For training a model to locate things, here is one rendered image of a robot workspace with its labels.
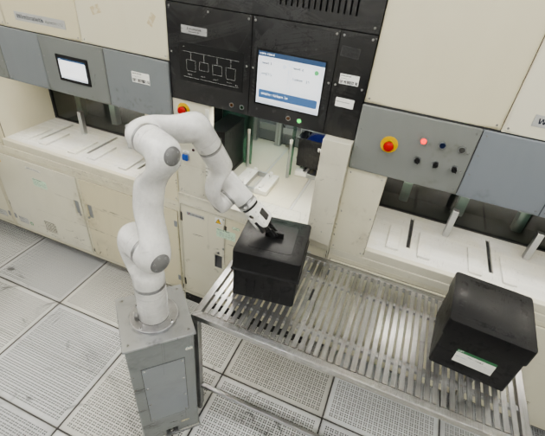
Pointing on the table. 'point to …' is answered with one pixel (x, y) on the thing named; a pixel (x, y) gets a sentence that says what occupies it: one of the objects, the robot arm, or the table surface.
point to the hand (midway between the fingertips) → (272, 232)
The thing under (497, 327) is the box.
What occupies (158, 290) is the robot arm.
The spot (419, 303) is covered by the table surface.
